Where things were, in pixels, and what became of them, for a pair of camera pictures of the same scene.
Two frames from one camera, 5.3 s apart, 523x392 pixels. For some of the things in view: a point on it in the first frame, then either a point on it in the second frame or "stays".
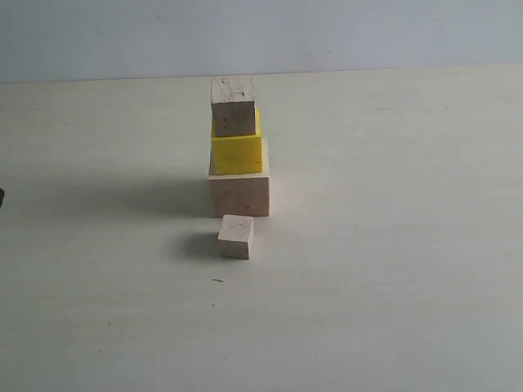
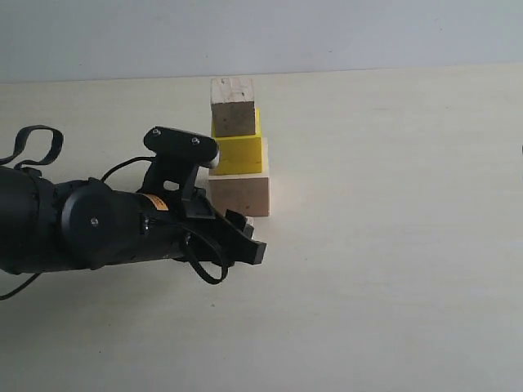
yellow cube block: (237, 153) stays
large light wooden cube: (239, 194) stays
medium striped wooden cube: (233, 103) stays
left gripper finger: (2, 194) → (105, 228)
